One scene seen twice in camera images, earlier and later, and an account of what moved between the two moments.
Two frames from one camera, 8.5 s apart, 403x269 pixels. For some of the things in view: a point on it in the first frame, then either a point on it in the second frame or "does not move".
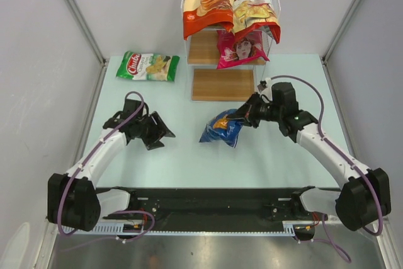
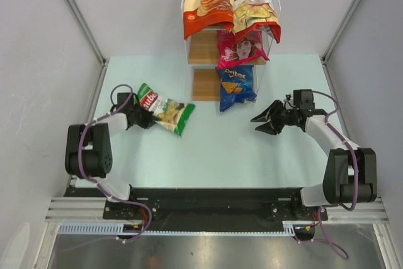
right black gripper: [244, 111] to [273, 109]
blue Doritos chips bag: [221, 128] to [237, 85]
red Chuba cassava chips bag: [255, 8] does not move
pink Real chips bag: [246, 50] does not move
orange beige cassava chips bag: [209, 1] does not move
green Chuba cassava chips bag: [148, 66] to [173, 115]
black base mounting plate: [211, 205] does not move
